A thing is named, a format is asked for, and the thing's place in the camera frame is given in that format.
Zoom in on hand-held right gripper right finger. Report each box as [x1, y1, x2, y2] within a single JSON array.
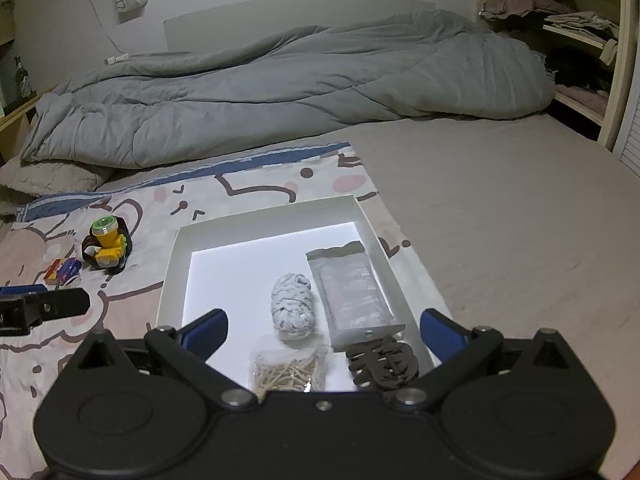
[[390, 309, 581, 413]]

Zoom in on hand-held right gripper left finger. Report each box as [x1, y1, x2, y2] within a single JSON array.
[[70, 309, 258, 413]]

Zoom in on red blue card box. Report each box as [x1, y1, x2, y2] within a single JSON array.
[[44, 257, 83, 286]]

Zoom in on white cardboard box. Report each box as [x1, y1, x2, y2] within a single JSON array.
[[156, 194, 453, 393]]

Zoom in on brown hair claw clip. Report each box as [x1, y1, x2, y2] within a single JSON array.
[[345, 336, 421, 392]]

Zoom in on yellow headlamp with dark strap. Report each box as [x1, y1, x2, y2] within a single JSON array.
[[81, 215, 133, 275]]

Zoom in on clear bag of rubber bands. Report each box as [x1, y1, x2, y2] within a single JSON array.
[[248, 345, 328, 395]]

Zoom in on grey white yarn ball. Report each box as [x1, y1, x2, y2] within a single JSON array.
[[270, 272, 318, 343]]

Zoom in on grey foil packet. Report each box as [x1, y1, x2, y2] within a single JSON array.
[[305, 241, 407, 353]]

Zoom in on beige pillow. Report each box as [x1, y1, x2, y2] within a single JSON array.
[[0, 157, 118, 198]]

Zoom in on bed with beige sheet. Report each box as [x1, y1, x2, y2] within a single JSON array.
[[0, 112, 640, 461]]

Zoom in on cartoon bear printed blanket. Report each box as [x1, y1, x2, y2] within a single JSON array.
[[0, 141, 451, 461]]

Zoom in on wooden bedside ledge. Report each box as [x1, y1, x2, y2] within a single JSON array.
[[0, 87, 56, 161]]

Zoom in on green glass bottle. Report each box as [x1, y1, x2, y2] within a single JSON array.
[[12, 55, 32, 98]]

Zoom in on grey duvet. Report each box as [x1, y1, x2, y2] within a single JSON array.
[[20, 9, 556, 170]]

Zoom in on white louvred door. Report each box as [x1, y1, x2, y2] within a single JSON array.
[[612, 95, 640, 176]]

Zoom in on pink folded clothes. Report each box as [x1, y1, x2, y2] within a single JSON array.
[[554, 85, 608, 113]]

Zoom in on cream shelf unit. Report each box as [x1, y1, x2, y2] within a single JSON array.
[[472, 0, 637, 151]]

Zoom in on pink crumpled clothes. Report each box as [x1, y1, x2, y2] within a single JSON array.
[[480, 0, 576, 20]]

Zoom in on beige folded clothes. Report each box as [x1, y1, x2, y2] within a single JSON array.
[[542, 10, 621, 41]]

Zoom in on white cable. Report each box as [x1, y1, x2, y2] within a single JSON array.
[[75, 0, 126, 58]]

